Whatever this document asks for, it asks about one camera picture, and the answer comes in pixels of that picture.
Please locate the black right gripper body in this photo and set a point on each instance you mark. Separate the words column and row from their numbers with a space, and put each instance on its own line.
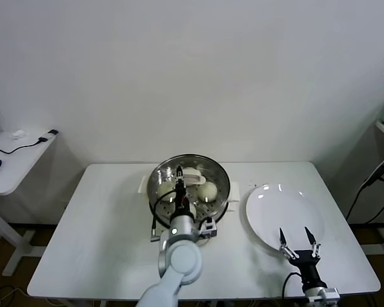
column 308, row 265

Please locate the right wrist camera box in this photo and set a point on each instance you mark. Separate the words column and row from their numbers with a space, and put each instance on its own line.
column 329, row 293

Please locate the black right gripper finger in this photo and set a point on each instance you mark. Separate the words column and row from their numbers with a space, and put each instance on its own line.
column 284, row 243
column 312, row 241

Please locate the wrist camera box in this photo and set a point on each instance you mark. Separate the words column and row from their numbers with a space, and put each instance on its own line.
column 209, row 228
column 329, row 293

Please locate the white round plate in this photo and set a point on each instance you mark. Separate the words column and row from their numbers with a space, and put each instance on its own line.
column 284, row 217

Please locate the white steamed baozi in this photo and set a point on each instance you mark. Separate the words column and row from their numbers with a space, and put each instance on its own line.
column 208, row 192
column 194, row 210
column 164, row 191
column 189, row 170

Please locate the white side desk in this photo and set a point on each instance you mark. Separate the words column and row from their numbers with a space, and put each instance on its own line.
column 19, row 166

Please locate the small white desk object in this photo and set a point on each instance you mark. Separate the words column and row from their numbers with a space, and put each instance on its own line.
column 17, row 135

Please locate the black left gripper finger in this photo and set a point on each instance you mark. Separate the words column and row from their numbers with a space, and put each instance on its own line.
column 184, row 186
column 179, row 177

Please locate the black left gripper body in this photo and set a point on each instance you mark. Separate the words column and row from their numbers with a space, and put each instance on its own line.
column 181, row 204

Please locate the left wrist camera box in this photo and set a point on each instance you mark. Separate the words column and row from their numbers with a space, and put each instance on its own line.
column 209, row 228

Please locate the stainless steel steamer basket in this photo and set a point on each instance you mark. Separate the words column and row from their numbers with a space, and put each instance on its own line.
column 219, row 215

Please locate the dark power adapter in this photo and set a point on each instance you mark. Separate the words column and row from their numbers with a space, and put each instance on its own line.
column 376, row 176

